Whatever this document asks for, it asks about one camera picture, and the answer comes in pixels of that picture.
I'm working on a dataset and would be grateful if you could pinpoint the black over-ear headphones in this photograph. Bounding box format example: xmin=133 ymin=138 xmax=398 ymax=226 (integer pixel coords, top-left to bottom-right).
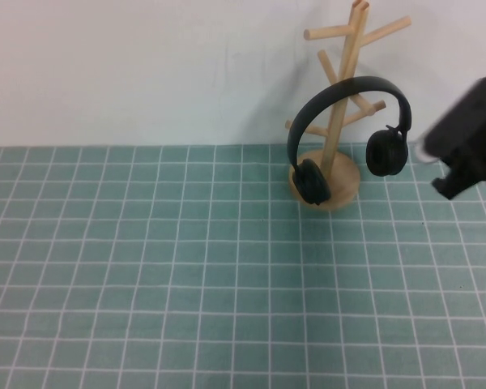
xmin=286 ymin=75 xmax=413 ymax=207

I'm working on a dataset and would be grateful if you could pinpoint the wooden branched headphone stand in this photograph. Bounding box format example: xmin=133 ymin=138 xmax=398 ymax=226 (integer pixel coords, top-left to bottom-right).
xmin=284 ymin=0 xmax=412 ymax=212

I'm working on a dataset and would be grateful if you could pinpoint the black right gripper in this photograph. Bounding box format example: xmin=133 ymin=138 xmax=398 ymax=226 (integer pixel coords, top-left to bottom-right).
xmin=423 ymin=66 xmax=486 ymax=201

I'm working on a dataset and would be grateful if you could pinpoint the teal white-grid tablecloth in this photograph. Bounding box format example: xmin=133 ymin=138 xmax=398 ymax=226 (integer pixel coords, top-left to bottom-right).
xmin=0 ymin=141 xmax=486 ymax=389

